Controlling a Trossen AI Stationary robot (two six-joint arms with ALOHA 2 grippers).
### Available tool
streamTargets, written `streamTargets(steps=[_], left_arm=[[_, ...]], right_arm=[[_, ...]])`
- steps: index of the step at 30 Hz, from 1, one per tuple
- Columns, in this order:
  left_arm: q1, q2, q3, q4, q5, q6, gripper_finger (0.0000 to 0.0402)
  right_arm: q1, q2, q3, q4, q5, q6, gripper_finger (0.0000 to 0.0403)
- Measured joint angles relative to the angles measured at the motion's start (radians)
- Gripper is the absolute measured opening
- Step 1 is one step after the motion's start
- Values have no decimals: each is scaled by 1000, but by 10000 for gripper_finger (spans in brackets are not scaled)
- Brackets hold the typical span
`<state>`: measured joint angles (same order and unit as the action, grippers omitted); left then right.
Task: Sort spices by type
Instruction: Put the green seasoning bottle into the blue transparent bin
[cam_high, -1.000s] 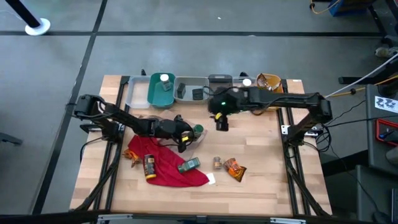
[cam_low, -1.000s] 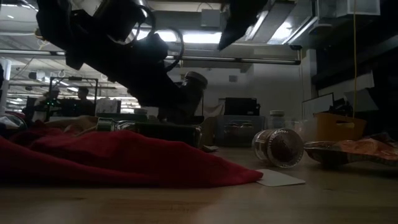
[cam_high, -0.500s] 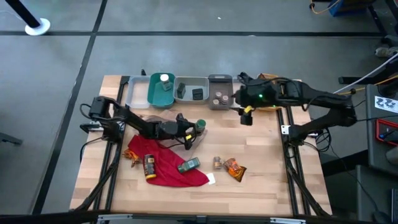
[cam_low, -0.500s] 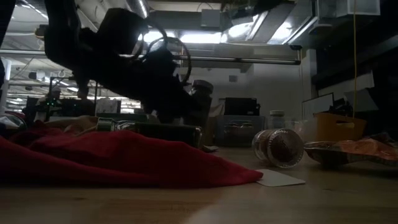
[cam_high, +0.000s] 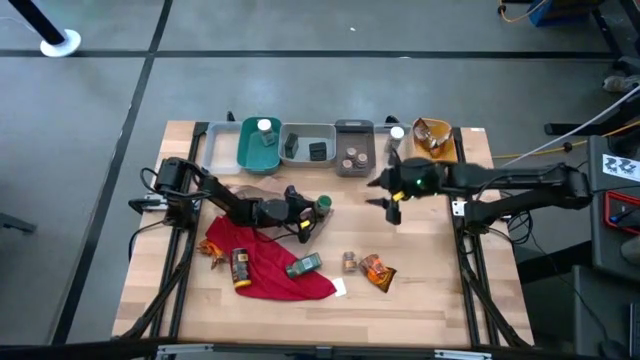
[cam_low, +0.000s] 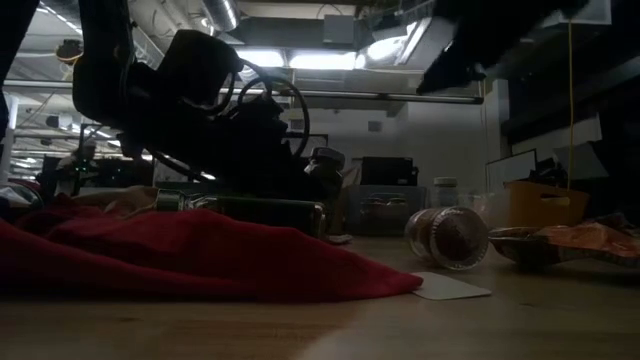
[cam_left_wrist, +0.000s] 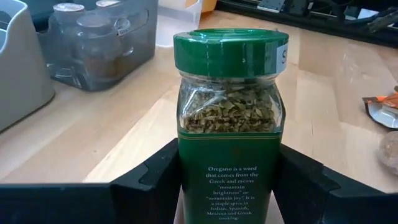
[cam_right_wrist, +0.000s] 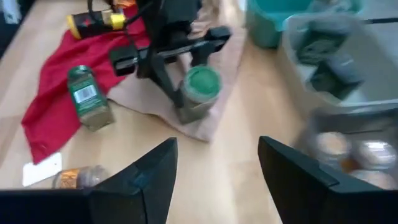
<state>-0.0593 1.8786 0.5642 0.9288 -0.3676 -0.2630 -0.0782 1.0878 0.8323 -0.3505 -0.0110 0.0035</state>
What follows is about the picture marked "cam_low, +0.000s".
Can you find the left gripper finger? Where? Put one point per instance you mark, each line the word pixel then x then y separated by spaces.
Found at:
pixel 336 182
pixel 312 185

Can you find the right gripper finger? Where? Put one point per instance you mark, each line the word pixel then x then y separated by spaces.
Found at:
pixel 447 67
pixel 450 85

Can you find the small glass spice jar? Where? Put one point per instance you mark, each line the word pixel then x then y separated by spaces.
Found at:
pixel 375 207
pixel 450 240
pixel 396 207

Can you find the green-capped spice jar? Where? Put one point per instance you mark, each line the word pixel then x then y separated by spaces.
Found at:
pixel 270 217

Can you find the white-capped spice jar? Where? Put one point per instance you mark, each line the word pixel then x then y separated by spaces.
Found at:
pixel 445 192

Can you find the beige cloth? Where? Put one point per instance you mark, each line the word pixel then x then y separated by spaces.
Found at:
pixel 125 200

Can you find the orange spice packet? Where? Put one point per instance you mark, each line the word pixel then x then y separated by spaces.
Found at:
pixel 575 240

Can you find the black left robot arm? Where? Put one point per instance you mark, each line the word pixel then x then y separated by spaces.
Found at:
pixel 100 60

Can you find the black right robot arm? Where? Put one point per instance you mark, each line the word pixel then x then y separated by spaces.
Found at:
pixel 500 25

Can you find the black monitor box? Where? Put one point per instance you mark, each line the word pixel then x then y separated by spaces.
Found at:
pixel 390 172

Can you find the smoky grey plastic bin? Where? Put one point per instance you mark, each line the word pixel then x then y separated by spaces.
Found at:
pixel 417 220

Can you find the white board panel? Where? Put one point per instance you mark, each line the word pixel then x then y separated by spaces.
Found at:
pixel 512 170

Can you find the ceiling light panel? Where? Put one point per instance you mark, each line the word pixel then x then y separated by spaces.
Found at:
pixel 325 60

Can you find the grey ceiling box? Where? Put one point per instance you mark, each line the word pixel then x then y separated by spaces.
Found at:
pixel 339 29

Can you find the red cloth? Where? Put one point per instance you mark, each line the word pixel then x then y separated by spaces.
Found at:
pixel 200 260

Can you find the clear plastic bin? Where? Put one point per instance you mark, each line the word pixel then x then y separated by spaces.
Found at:
pixel 480 210

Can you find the yellow plastic bin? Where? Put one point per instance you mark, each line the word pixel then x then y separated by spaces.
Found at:
pixel 540 205

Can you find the white card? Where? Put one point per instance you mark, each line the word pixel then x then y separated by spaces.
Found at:
pixel 450 286

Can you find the person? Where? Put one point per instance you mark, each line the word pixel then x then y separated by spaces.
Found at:
pixel 75 167

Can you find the horizontal ceiling rail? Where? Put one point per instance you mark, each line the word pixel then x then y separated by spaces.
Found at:
pixel 375 95

